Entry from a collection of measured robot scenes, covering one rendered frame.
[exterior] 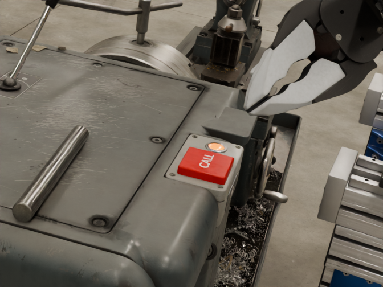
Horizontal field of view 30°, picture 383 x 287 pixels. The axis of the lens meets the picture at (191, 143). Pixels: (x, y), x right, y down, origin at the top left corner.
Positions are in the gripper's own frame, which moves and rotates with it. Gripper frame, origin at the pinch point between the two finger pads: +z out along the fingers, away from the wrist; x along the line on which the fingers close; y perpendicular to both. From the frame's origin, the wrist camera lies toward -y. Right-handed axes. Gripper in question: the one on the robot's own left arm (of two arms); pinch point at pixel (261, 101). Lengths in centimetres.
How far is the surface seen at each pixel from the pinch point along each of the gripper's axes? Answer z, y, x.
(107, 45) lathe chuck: -9, 73, 14
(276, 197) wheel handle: -33, 128, -46
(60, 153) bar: 14.0, 25.5, 6.3
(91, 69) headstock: -1, 55, 12
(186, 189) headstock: 5.6, 23.1, -6.2
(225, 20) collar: -49, 120, 2
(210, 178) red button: 2.3, 24.3, -7.2
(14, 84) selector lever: 11, 47, 17
